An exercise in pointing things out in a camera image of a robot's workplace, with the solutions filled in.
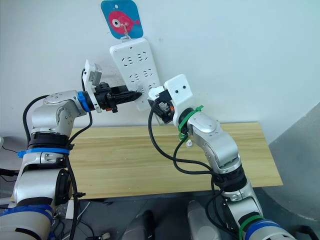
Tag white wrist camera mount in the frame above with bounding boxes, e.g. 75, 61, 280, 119
82, 59, 104, 114
163, 74, 195, 126

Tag white mosquito repellent heater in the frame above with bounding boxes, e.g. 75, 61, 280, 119
148, 85, 167, 101

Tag metal wall hook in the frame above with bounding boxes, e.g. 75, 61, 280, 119
119, 22, 133, 42

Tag green cable tie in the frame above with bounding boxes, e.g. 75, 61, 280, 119
176, 104, 205, 141

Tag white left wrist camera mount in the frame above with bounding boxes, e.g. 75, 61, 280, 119
82, 59, 104, 114

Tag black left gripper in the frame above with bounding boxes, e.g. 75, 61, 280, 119
93, 82, 143, 114

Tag blue hook card red fish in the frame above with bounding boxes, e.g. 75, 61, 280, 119
100, 0, 144, 40

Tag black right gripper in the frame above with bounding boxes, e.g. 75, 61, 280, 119
147, 89, 176, 126

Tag black floor cables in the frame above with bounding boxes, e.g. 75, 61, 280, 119
51, 201, 112, 240

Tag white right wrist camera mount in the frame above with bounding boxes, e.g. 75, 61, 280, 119
163, 74, 195, 126

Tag white power strip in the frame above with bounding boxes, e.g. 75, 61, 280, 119
109, 37, 162, 112

